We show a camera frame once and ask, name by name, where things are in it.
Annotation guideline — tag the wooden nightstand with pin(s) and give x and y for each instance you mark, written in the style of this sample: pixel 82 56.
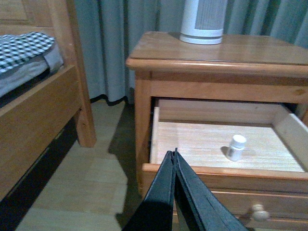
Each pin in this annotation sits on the wooden nightstand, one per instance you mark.
pixel 241 69

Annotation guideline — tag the wooden bed frame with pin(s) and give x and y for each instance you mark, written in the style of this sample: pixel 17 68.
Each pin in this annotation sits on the wooden bed frame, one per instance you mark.
pixel 29 123

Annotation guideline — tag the white medicine bottle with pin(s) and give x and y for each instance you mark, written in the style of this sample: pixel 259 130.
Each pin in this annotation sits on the white medicine bottle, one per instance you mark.
pixel 236 147

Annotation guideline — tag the lower drawer wooden knob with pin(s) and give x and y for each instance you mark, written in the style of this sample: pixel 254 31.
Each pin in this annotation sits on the lower drawer wooden knob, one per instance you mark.
pixel 259 213

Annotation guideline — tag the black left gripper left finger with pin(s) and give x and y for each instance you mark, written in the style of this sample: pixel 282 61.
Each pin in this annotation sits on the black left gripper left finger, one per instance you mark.
pixel 155 213

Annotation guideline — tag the checkered bedding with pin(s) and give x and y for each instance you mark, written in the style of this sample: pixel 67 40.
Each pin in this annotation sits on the checkered bedding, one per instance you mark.
pixel 18 49

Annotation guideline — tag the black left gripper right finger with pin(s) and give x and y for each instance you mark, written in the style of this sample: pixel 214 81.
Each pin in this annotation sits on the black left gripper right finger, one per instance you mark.
pixel 197 207

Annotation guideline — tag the white cylindrical air purifier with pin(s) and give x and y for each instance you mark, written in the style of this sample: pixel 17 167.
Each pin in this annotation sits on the white cylindrical air purifier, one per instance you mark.
pixel 203 21

